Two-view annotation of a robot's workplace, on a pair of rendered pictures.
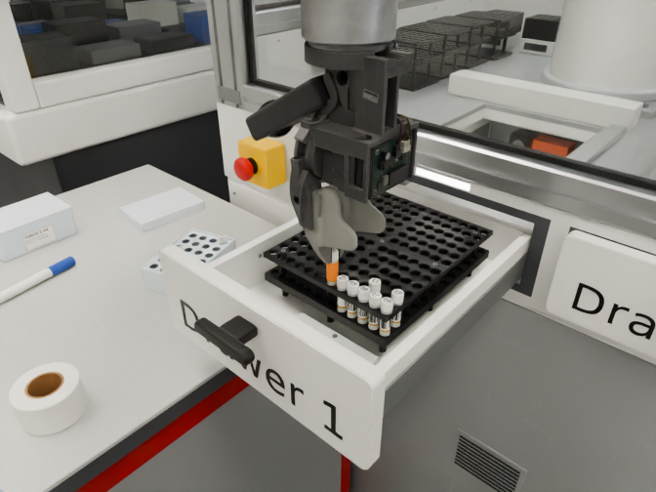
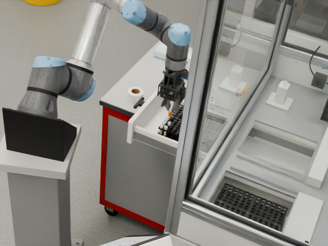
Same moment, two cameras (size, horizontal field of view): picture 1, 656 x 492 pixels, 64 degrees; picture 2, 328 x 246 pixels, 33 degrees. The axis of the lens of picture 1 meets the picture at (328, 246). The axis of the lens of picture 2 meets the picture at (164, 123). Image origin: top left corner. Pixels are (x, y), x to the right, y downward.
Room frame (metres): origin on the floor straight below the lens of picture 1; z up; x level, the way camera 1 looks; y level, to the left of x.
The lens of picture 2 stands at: (-0.14, -1.53, 2.21)
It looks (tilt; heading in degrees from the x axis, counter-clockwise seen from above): 39 degrees down; 69
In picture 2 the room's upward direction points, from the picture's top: 7 degrees clockwise
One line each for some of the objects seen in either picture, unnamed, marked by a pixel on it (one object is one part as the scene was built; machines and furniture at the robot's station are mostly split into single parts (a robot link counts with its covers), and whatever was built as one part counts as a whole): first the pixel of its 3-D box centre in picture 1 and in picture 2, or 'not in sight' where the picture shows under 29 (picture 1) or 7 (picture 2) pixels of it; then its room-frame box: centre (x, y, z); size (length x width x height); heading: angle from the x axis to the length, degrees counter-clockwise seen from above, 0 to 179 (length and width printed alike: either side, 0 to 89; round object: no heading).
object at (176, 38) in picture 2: not in sight; (178, 41); (0.44, -0.01, 1.24); 0.09 x 0.08 x 0.11; 108
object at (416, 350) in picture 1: (385, 263); (195, 133); (0.54, -0.07, 0.86); 0.40 x 0.26 x 0.06; 138
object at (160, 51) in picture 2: not in sight; (168, 48); (0.65, 0.65, 0.78); 0.15 x 0.10 x 0.04; 51
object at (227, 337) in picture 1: (233, 334); (141, 103); (0.36, 0.09, 0.91); 0.07 x 0.04 x 0.01; 48
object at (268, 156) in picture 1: (261, 162); not in sight; (0.83, 0.11, 0.88); 0.07 x 0.05 x 0.07; 48
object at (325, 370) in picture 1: (258, 345); (147, 112); (0.38, 0.07, 0.87); 0.29 x 0.02 x 0.11; 48
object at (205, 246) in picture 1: (190, 263); not in sight; (0.67, 0.21, 0.78); 0.12 x 0.08 x 0.04; 156
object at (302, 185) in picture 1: (313, 183); not in sight; (0.44, 0.01, 1.02); 0.05 x 0.02 x 0.09; 138
